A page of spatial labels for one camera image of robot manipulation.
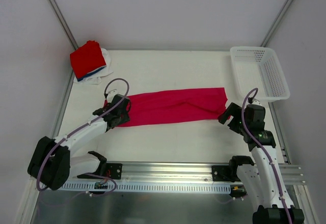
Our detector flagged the crimson pink t-shirt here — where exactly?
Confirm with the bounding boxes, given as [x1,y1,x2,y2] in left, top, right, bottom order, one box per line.
[110,88,228,127]

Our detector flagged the white slotted cable duct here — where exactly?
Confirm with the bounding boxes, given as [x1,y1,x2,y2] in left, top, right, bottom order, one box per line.
[59,181,231,194]

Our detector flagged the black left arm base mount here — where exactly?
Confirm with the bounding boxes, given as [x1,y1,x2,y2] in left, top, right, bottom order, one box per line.
[77,163,123,180]

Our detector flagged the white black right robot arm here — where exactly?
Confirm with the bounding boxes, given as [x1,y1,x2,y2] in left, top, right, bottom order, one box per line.
[218,102,305,223]

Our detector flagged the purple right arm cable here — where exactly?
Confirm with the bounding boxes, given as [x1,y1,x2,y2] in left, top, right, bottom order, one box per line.
[241,88,293,224]

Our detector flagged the white plastic mesh basket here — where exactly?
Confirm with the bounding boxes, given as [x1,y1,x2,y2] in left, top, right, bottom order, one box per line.
[230,46,290,102]

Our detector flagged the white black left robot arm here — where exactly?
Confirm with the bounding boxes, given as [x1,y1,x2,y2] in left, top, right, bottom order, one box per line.
[27,94,131,191]

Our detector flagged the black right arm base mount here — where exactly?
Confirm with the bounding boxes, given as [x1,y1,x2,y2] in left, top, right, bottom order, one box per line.
[211,165,240,182]

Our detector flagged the folded blue t-shirt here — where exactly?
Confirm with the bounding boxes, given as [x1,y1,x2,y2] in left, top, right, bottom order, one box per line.
[74,66,106,82]

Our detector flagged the aluminium mounting rail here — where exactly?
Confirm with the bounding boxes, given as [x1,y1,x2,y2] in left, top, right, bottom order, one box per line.
[63,159,305,185]

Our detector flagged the folded red t-shirt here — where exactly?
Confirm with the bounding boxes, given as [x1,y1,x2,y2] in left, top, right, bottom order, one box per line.
[70,41,106,78]

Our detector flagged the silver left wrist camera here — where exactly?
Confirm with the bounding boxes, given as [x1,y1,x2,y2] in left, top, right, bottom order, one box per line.
[104,89,117,99]

